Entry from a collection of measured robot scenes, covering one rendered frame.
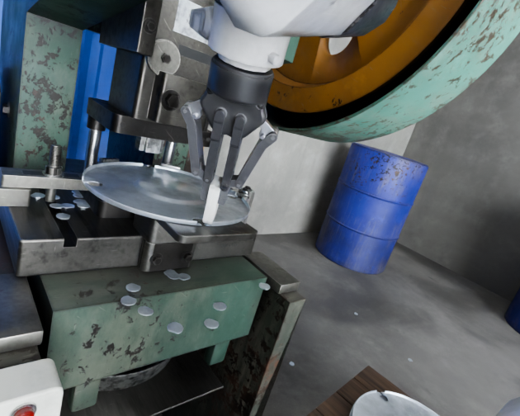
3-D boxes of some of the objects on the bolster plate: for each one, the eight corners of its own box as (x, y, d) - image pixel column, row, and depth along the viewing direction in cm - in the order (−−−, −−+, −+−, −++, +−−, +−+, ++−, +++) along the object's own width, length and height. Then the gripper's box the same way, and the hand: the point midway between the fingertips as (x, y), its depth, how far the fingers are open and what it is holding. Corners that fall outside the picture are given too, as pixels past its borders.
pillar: (96, 178, 72) (106, 111, 68) (84, 177, 71) (94, 108, 67) (92, 175, 74) (102, 108, 70) (81, 174, 72) (91, 106, 68)
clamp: (98, 208, 66) (107, 155, 64) (-14, 205, 55) (-10, 142, 52) (89, 196, 71) (96, 146, 68) (-17, 191, 59) (-14, 131, 56)
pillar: (168, 183, 83) (182, 125, 79) (160, 183, 82) (172, 123, 78) (164, 181, 85) (177, 123, 81) (156, 180, 83) (168, 121, 79)
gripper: (179, 50, 38) (159, 219, 51) (296, 87, 38) (245, 245, 52) (199, 39, 44) (177, 193, 57) (300, 70, 44) (253, 216, 58)
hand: (213, 200), depth 53 cm, fingers closed
